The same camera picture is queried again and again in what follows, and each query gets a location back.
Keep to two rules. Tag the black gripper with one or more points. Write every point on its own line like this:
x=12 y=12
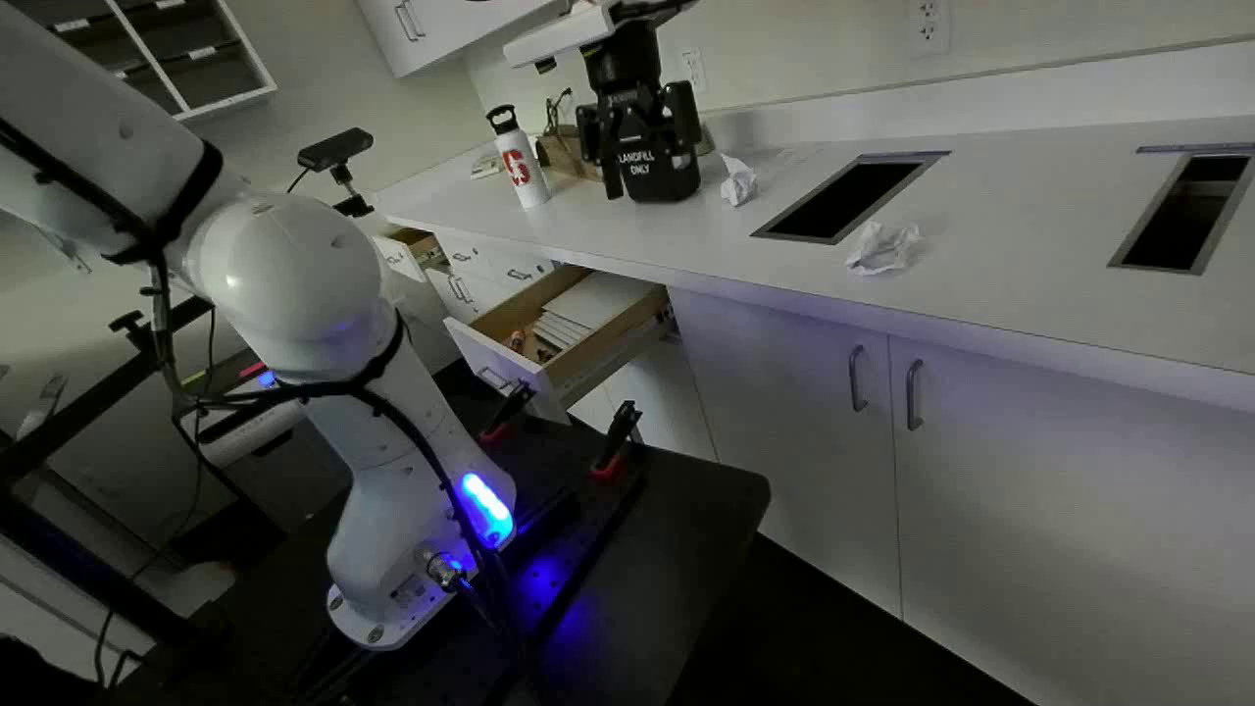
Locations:
x=626 y=80

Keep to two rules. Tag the open wooden drawer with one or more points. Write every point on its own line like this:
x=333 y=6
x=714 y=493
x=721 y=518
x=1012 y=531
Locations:
x=575 y=342

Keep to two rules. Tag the rectangular counter opening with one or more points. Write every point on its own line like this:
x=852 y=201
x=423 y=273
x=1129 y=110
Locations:
x=1186 y=209
x=849 y=197

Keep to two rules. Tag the brown cardboard box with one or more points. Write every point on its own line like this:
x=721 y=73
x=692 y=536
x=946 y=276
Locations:
x=564 y=149

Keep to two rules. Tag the crumpled white paper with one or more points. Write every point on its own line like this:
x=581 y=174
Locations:
x=886 y=250
x=739 y=180

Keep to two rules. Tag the white folder stack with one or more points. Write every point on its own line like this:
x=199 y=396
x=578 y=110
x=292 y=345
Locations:
x=581 y=318

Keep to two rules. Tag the white upper cabinet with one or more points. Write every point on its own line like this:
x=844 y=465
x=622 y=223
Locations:
x=437 y=33

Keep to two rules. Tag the red black clamp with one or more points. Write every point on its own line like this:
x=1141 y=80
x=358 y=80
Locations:
x=505 y=414
x=615 y=444

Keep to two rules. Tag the white cabinet door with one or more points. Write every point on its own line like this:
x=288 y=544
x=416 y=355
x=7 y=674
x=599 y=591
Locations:
x=1083 y=536
x=786 y=444

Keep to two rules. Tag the black robot table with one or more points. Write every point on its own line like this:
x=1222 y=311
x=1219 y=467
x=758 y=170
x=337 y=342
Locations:
x=652 y=574

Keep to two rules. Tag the white device with blue light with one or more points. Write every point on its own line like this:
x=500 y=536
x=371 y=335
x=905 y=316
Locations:
x=257 y=416

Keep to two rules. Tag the black camera on stand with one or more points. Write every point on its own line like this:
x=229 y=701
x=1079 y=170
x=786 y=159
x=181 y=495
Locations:
x=337 y=148

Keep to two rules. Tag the white wall outlet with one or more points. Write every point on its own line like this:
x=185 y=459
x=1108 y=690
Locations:
x=931 y=23

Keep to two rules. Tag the white wall shelf unit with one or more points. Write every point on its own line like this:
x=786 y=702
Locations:
x=199 y=60

